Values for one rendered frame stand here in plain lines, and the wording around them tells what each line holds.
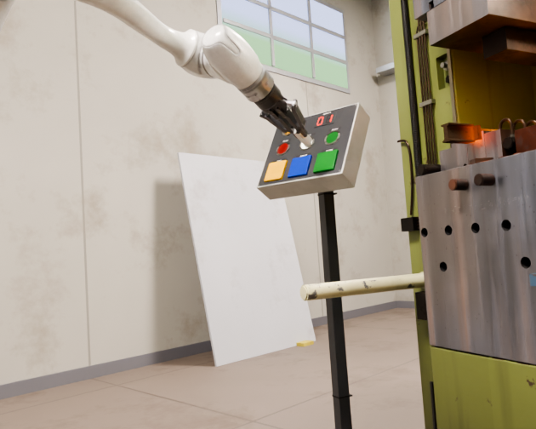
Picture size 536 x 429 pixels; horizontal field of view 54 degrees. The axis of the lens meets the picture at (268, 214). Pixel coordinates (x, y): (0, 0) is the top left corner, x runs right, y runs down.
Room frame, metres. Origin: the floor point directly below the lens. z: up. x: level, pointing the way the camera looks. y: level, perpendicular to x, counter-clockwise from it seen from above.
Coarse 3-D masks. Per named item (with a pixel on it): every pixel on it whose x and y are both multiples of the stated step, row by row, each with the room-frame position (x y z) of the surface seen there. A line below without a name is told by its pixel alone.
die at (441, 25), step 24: (456, 0) 1.29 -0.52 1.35; (480, 0) 1.23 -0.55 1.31; (504, 0) 1.23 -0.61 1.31; (528, 0) 1.27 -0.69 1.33; (432, 24) 1.37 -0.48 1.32; (456, 24) 1.30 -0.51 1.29; (480, 24) 1.26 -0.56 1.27; (504, 24) 1.27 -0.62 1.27; (528, 24) 1.28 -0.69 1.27; (456, 48) 1.42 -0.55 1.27; (480, 48) 1.43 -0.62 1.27
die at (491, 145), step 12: (492, 132) 1.23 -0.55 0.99; (504, 132) 1.21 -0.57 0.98; (456, 144) 1.33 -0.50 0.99; (468, 144) 1.30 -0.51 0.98; (480, 144) 1.26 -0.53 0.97; (492, 144) 1.23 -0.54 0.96; (444, 156) 1.37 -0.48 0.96; (456, 156) 1.33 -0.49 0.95; (468, 156) 1.30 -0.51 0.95; (480, 156) 1.27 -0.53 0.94; (492, 156) 1.23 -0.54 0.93; (444, 168) 1.37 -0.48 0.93
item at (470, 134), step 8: (448, 128) 1.23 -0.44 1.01; (456, 128) 1.24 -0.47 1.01; (464, 128) 1.25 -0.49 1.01; (472, 128) 1.26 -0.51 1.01; (480, 128) 1.25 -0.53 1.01; (448, 136) 1.23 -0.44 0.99; (456, 136) 1.24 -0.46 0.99; (464, 136) 1.25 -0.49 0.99; (472, 136) 1.26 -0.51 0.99; (480, 136) 1.25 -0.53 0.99
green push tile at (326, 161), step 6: (336, 150) 1.59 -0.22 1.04; (318, 156) 1.63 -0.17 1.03; (324, 156) 1.61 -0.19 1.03; (330, 156) 1.59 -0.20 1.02; (336, 156) 1.58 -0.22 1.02; (318, 162) 1.61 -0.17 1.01; (324, 162) 1.60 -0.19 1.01; (330, 162) 1.58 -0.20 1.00; (318, 168) 1.60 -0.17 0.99; (324, 168) 1.59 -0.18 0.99; (330, 168) 1.57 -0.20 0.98
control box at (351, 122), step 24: (312, 120) 1.75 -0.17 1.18; (336, 120) 1.67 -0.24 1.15; (360, 120) 1.64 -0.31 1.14; (288, 144) 1.76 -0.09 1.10; (312, 144) 1.68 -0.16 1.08; (336, 144) 1.62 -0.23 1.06; (360, 144) 1.64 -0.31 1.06; (264, 168) 1.78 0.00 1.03; (288, 168) 1.70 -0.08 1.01; (312, 168) 1.63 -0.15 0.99; (336, 168) 1.56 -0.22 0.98; (264, 192) 1.77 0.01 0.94; (288, 192) 1.73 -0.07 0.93; (312, 192) 1.69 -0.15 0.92
